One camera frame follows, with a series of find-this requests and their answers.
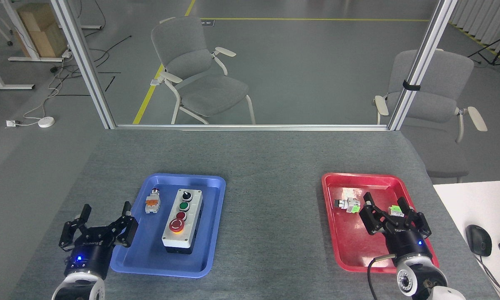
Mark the white side table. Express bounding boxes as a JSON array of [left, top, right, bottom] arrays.
[[432, 180, 500, 300]]

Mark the white floor cable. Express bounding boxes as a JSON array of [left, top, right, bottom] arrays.
[[15, 52, 73, 125]]

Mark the white pleated curtain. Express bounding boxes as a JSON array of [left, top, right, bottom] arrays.
[[448, 0, 500, 68]]

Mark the black floor cable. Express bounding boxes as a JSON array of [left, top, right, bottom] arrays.
[[50, 35, 133, 91]]

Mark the black computer mouse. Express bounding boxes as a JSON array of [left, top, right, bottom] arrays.
[[466, 225, 492, 257]]

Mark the blue plastic tray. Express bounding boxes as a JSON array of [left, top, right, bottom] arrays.
[[109, 173, 226, 279]]

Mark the silver aluminium post with strap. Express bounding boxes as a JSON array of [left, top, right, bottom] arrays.
[[387, 0, 459, 131]]

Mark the black mouse cable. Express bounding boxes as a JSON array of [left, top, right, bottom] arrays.
[[475, 254, 500, 300]]

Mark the silver aluminium cross rail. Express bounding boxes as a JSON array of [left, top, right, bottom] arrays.
[[115, 124, 390, 132]]

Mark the grey fabric armchair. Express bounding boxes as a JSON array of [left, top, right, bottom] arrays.
[[373, 49, 488, 184], [151, 16, 256, 125]]

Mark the red plastic tray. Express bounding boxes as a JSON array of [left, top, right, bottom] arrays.
[[321, 172, 439, 274]]

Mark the black-headed green switch module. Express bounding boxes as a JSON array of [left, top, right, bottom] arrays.
[[333, 196, 361, 214]]

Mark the grey four-button control box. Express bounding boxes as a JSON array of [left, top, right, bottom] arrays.
[[162, 188, 204, 255]]

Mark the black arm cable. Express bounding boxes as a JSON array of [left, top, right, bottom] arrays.
[[366, 254, 397, 300]]

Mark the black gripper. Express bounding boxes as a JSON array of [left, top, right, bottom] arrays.
[[359, 192, 434, 261], [58, 201, 139, 280]]

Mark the brown cardboard box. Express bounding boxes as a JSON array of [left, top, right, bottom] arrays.
[[15, 3, 69, 58]]

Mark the orange white push button switch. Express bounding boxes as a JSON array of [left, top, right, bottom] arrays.
[[145, 188, 161, 215]]

